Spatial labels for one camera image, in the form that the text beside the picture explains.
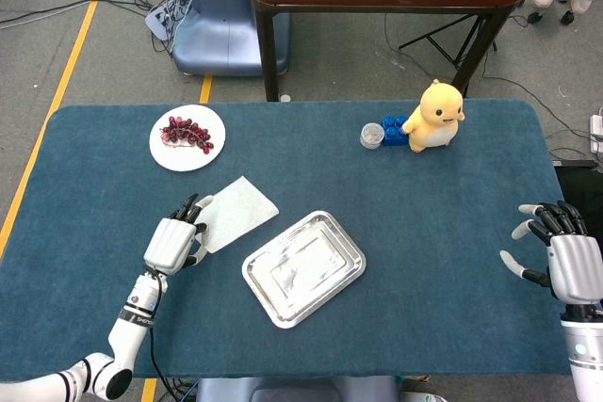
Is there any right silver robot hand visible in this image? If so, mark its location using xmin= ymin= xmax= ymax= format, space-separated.
xmin=499 ymin=201 xmax=603 ymax=304

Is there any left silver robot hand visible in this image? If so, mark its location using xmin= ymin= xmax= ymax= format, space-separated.
xmin=143 ymin=193 xmax=216 ymax=277

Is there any white paper sheet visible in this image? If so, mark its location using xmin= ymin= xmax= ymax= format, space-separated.
xmin=194 ymin=175 xmax=280 ymax=255

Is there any white round plate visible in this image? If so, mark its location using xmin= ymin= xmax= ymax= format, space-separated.
xmin=149 ymin=104 xmax=227 ymax=172

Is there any black bag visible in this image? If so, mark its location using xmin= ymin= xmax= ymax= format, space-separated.
xmin=554 ymin=160 xmax=603 ymax=233

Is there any red grape bunch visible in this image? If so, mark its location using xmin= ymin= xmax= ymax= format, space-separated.
xmin=159 ymin=115 xmax=216 ymax=155

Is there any white power strip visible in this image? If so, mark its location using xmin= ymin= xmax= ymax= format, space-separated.
xmin=589 ymin=113 xmax=603 ymax=154

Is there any stainless steel tray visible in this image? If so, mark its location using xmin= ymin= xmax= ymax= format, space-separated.
xmin=241 ymin=210 xmax=367 ymax=330

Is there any blue table cloth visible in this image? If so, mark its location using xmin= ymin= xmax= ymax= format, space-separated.
xmin=0 ymin=99 xmax=603 ymax=380

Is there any grey blue robot torso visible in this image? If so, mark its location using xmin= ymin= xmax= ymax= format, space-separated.
xmin=195 ymin=376 xmax=401 ymax=402

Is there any yellow plush toy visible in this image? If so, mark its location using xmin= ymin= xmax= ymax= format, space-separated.
xmin=400 ymin=78 xmax=466 ymax=154

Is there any blue machine base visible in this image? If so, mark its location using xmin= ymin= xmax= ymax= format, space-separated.
xmin=171 ymin=0 xmax=291 ymax=77

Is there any grey power strip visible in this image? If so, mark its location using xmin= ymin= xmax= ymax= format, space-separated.
xmin=144 ymin=0 xmax=189 ymax=40

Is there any blue building block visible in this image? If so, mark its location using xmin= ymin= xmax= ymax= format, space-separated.
xmin=381 ymin=115 xmax=410 ymax=147

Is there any small clear round jar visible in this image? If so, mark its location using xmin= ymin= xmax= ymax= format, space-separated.
xmin=360 ymin=122 xmax=385 ymax=150

